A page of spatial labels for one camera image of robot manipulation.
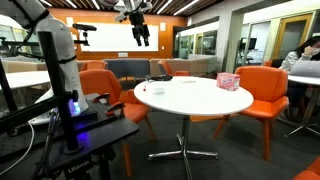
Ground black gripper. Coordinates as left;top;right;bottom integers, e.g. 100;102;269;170
128;11;151;47

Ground white bowl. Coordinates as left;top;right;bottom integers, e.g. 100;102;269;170
150;82;168;95

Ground grey sofa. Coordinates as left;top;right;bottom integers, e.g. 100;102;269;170
103;58;151;81

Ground flat black object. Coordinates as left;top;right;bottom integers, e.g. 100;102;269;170
145;74;174;82

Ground orange lounge chair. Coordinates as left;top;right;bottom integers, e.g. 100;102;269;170
157;59;191;77
79;59;109;72

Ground orange chair with wooden legs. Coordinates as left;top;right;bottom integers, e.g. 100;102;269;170
78;68;158;178
189;65;290;162

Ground beige sofa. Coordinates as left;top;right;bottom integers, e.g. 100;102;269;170
149;55;216;78

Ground black clamp with red tip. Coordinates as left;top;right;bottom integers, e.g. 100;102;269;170
92;93;111;103
105;102;127;117

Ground pink tissue box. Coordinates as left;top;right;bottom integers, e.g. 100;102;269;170
216;72;241;92

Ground black vertical mounting pole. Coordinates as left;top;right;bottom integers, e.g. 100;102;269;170
37;30;83;155

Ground black breadboard robot platform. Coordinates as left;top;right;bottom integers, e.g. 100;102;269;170
0;93;141;180

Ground black monitor on stand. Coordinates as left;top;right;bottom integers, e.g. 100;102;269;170
235;37;258;65

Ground white rectangular table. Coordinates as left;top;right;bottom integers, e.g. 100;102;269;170
0;70;51;91

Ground black Ulanzi tripod head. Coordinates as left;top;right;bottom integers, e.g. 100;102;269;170
62;155;95;180

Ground seated person with face mask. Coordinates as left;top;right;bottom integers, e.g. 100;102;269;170
279;35;320;121

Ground grey laptop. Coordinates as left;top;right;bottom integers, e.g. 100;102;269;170
289;60;320;78

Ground white table with metal legs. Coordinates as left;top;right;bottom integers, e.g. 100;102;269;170
277;74;320;138

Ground orange chair seat edge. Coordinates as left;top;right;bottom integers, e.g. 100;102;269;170
292;156;320;180

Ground white wall whiteboard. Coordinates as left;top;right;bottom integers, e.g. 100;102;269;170
79;22;160;53

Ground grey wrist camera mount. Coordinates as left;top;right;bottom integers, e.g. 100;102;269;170
114;2;135;24

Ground black camera on stand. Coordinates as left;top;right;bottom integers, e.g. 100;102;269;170
71;23;98;47

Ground round white pedestal table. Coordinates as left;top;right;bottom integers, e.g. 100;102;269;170
133;76;255;180

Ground black metal frame beam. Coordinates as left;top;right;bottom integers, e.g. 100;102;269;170
0;59;58;135

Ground black cable bundle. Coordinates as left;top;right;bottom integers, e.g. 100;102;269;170
30;109;62;180

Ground white cable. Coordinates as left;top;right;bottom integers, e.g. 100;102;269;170
0;121;36;177

